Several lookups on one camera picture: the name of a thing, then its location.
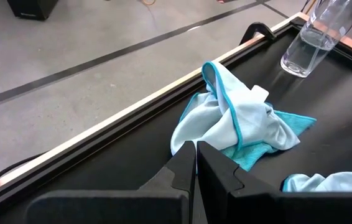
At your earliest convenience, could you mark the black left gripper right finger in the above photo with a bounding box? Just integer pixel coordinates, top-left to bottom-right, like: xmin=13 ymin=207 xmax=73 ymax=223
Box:
xmin=197 ymin=141 xmax=352 ymax=224

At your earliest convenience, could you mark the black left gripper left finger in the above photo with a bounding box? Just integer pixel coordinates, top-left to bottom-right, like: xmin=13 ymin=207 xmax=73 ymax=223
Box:
xmin=26 ymin=140 xmax=197 ymax=224

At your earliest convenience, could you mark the teal microfiber towel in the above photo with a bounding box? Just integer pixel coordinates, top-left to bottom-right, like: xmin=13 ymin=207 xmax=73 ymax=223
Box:
xmin=178 ymin=91 xmax=318 ymax=173

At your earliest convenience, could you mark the pale blue microfiber towel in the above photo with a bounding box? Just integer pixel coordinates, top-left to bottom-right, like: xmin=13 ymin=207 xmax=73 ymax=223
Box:
xmin=169 ymin=60 xmax=302 ymax=156
xmin=281 ymin=172 xmax=352 ymax=193

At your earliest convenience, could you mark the clear spray bottle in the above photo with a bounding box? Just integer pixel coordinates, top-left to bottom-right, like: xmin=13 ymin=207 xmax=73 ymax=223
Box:
xmin=280 ymin=0 xmax=352 ymax=78

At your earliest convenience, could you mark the black box on floor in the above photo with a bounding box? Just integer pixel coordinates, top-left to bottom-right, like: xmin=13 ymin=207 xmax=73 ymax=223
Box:
xmin=6 ymin=0 xmax=60 ymax=22

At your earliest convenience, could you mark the thin black cable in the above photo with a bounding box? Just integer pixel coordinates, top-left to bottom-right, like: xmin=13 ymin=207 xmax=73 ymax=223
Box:
xmin=0 ymin=152 xmax=42 ymax=202

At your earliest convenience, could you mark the black frame clamp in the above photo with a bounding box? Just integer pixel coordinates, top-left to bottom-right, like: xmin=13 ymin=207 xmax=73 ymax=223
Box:
xmin=239 ymin=21 xmax=277 ymax=46

